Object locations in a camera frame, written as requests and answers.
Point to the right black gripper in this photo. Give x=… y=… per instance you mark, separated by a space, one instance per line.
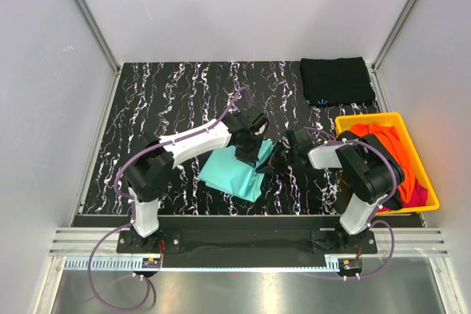
x=273 y=166

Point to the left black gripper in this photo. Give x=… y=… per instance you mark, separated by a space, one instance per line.
x=252 y=158

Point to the teal t shirt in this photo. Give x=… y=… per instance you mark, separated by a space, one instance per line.
x=223 y=172

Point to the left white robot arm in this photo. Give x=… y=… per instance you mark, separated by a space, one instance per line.
x=143 y=179

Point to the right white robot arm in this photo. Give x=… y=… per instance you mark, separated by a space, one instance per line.
x=370 y=171

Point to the yellow plastic bin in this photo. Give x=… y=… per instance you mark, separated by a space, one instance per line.
x=344 y=122

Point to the folded black t shirt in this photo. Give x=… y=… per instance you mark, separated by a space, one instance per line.
x=327 y=83

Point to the orange t shirt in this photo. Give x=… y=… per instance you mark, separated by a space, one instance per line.
x=390 y=138

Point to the magenta t shirt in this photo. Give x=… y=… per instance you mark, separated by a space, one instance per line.
x=418 y=197

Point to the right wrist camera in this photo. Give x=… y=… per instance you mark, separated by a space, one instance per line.
x=285 y=143

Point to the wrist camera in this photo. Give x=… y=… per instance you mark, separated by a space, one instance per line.
x=285 y=143
x=260 y=131

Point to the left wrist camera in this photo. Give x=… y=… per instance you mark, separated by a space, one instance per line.
x=260 y=131

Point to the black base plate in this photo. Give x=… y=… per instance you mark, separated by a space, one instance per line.
x=306 y=234

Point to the white slotted cable duct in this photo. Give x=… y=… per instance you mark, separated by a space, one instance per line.
x=219 y=260

